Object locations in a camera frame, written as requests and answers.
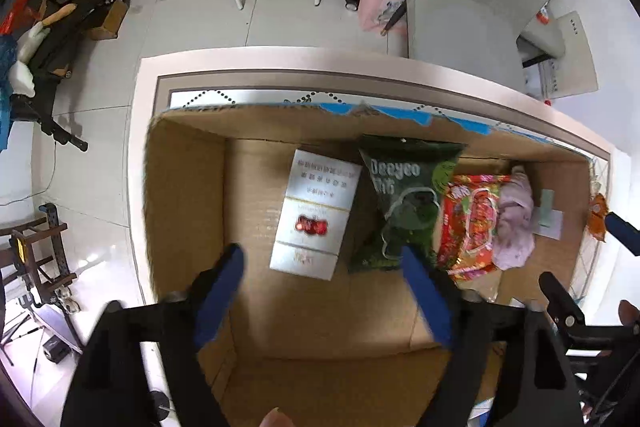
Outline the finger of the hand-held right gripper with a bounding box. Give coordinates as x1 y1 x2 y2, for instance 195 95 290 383
604 212 640 258
538 272 587 344

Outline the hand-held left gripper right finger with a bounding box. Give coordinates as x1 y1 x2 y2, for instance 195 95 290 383
400 245 586 427

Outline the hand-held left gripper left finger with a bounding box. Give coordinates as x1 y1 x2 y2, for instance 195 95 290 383
60 243 246 427

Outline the dark green snack bag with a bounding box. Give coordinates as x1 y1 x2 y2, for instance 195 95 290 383
347 134 467 275

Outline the person's right hand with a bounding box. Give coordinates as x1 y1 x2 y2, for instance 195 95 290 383
618 299 640 333

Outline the orange snack packet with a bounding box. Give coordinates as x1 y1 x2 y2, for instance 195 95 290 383
586 193 610 242

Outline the pale green card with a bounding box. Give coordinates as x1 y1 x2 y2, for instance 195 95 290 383
530 189 563 240

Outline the pink plastic-wrapped item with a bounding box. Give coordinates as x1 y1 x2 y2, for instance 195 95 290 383
492 166 537 271

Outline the red snack bag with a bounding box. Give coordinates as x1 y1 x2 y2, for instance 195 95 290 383
436 174 513 283

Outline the white carton with red print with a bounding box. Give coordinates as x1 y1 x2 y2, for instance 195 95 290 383
269 149 363 280

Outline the black metal stand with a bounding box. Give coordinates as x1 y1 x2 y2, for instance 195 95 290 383
0 203 83 314

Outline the small brown cardboard box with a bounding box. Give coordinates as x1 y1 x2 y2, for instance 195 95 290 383
90 1 132 42

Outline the blue plastic bag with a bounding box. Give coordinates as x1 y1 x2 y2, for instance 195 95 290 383
0 34 21 152

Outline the pile of black tripods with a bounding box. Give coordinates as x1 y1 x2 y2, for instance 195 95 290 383
10 0 156 152

